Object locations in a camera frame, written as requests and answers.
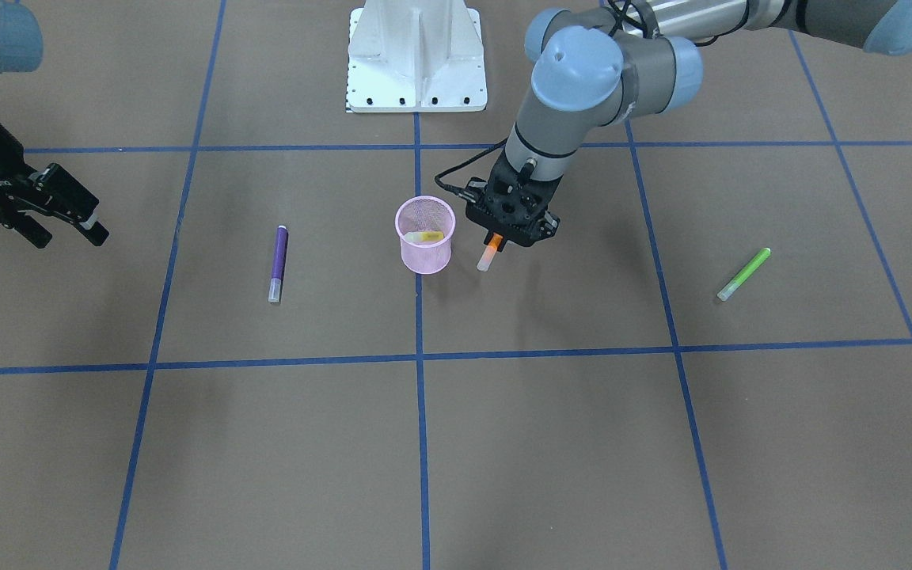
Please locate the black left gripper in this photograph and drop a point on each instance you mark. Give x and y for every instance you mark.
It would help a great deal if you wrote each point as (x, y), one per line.
(550, 227)

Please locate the orange marker pen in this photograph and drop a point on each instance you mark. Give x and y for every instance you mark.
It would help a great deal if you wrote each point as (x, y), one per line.
(488, 256)

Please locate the yellow marker pen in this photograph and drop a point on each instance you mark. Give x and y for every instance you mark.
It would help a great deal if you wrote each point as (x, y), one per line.
(423, 236)

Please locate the purple marker pen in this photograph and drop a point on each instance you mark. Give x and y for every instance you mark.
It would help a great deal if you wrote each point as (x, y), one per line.
(278, 265)

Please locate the green marker pen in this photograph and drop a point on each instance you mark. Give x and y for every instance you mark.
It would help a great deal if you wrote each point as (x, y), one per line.
(743, 274)

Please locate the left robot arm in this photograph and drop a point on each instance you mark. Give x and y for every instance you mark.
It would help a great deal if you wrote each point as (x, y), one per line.
(628, 59)

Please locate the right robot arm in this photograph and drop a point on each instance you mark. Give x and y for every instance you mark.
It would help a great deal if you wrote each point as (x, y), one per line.
(21, 45)

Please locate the pink mesh pen holder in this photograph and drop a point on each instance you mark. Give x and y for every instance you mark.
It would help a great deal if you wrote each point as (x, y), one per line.
(425, 226)

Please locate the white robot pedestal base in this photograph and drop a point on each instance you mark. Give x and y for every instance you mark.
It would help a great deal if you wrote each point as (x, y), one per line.
(415, 57)

